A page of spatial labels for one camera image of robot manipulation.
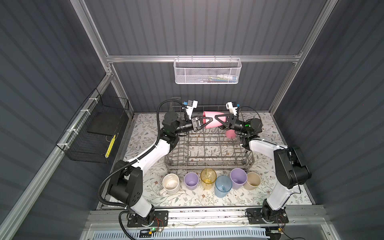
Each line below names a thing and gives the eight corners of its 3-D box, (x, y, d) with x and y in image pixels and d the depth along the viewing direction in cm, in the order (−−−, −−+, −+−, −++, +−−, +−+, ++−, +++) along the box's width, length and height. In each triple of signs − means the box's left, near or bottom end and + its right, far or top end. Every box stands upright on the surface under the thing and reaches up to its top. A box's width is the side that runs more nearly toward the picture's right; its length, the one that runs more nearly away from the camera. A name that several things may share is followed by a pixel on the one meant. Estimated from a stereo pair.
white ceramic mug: (162, 197, 82) (159, 192, 75) (164, 178, 88) (162, 173, 81) (179, 197, 82) (177, 192, 75) (180, 178, 88) (179, 173, 81)
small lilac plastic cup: (182, 189, 84) (181, 183, 76) (187, 176, 89) (186, 169, 81) (195, 193, 83) (195, 187, 75) (199, 180, 87) (199, 174, 80)
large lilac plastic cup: (228, 191, 83) (232, 183, 74) (226, 176, 89) (229, 167, 79) (243, 191, 83) (249, 183, 74) (240, 176, 89) (245, 167, 79)
